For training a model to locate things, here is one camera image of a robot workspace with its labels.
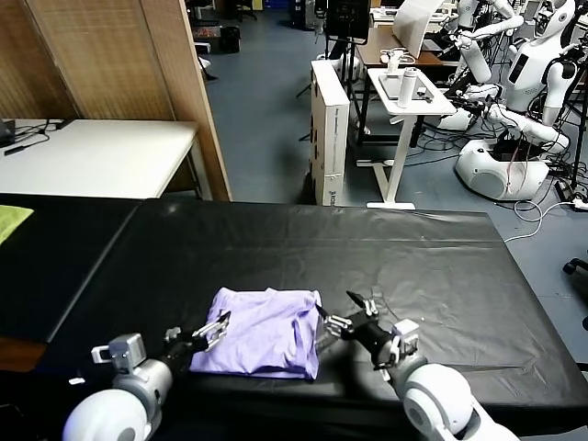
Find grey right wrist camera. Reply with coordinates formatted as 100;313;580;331
388;320;422;364

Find white curved panel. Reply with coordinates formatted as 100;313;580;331
391;0;446;60

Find white standing side desk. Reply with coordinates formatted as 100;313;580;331
356;67;458;211

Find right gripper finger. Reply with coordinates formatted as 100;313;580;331
346;290;380;318
314;304;355;340

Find power strip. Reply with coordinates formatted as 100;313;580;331
554;180;588;209

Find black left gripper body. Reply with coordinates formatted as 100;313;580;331
160;326;209;369

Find brown desk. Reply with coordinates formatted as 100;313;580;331
356;28;462;148

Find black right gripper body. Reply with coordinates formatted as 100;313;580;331
344;316;396;368

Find purple t-shirt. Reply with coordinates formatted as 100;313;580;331
188;287;322;381

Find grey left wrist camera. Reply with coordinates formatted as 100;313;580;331
90;333;147;373

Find white table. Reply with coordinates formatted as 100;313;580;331
0;118;213;201

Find black screen on tripod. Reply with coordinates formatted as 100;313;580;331
296;0;372;141

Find black cable with adapter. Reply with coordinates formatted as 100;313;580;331
13;117;73;141

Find tall white cardboard box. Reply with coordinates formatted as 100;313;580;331
310;60;351;207

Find black trash bin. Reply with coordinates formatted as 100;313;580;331
221;26;242;54

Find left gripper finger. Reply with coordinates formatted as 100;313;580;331
198;326;229;353
192;311;232;340

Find black chair wheel base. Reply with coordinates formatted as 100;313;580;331
562;258;588;332

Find white floor cable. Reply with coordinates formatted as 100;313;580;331
503;197;580;243

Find yellow-green cloth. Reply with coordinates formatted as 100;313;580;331
0;205;36;246

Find small white desk device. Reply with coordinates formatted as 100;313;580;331
379;47;417;74

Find glossy black table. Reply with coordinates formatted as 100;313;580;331
0;192;139;344

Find wooden partition screen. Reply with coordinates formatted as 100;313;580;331
0;0;233;202

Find white humanoid robot black shoulders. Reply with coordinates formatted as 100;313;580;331
454;0;588;203

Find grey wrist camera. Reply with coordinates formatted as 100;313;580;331
388;320;422;364
90;333;147;373

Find white drink bottle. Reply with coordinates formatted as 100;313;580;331
397;67;420;109

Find grey tablet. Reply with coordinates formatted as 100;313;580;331
379;74;437;101

